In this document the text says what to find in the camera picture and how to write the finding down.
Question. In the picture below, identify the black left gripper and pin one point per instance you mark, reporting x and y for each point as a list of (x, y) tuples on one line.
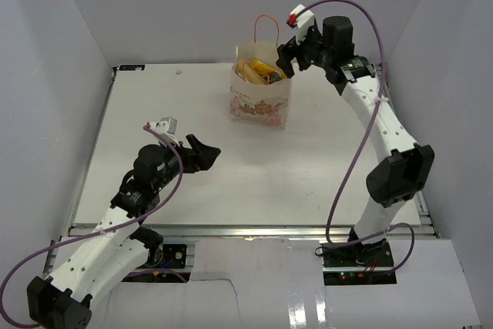
[(200, 156)]

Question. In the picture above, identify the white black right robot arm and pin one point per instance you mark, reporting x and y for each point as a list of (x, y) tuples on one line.
[(403, 164)]

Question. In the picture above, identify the green triangular snack packet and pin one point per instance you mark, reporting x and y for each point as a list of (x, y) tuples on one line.
[(274, 77)]

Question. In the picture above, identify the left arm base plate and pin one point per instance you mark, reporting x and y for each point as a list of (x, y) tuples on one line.
[(172, 256)]

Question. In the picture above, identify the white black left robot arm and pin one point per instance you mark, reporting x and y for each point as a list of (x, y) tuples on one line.
[(120, 244)]

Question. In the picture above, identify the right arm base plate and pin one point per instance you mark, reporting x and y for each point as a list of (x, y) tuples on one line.
[(377, 254)]

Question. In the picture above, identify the aluminium frame rail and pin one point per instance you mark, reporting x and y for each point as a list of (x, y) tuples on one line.
[(250, 231)]

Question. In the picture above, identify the yellow snack packet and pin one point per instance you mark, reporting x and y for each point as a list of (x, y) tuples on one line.
[(264, 69)]

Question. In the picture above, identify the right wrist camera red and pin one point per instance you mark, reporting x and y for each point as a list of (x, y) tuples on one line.
[(301, 20)]

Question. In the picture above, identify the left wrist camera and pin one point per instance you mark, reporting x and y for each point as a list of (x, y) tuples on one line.
[(164, 130)]

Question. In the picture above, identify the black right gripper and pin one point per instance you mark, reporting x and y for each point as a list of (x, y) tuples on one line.
[(290, 52)]

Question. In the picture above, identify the large brown paper snack bag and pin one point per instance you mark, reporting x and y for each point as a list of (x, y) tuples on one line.
[(245, 70)]

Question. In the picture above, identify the blue logo sticker left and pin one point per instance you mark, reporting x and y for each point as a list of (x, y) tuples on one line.
[(131, 68)]

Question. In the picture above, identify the cream bear paper bag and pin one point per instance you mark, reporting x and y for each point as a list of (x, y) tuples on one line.
[(266, 105)]

